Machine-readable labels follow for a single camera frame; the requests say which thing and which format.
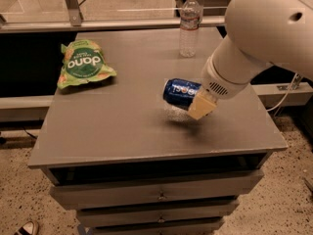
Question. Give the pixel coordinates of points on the grey drawer cabinet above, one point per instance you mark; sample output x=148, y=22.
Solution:
x=123, y=130

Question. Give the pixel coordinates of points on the grey top drawer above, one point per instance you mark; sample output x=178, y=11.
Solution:
x=157, y=190

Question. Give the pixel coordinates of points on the blue pepsi can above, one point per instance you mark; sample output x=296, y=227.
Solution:
x=180, y=93

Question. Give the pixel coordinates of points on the green chip bag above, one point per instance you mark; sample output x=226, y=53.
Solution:
x=83, y=63

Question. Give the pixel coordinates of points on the metal frame rail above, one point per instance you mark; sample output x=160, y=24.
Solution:
x=90, y=26

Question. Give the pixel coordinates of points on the grey drawer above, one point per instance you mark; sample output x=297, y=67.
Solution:
x=178, y=227
x=157, y=190
x=157, y=213

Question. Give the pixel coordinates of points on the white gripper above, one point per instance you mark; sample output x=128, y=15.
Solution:
x=212, y=80

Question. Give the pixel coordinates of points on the grey bottom drawer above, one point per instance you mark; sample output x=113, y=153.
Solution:
x=178, y=227

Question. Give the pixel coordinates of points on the clear plastic water bottle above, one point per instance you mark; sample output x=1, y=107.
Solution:
x=190, y=17

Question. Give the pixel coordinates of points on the grey middle drawer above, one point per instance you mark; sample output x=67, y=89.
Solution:
x=157, y=213

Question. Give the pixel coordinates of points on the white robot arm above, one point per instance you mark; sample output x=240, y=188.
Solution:
x=260, y=34

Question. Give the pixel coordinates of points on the black white shoe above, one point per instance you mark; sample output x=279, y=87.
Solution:
x=29, y=228

